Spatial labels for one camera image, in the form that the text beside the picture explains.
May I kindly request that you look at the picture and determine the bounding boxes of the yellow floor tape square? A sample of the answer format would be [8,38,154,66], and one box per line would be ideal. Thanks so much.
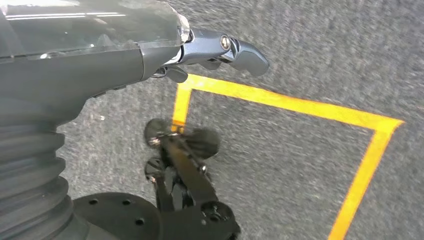
[170,73,406,240]

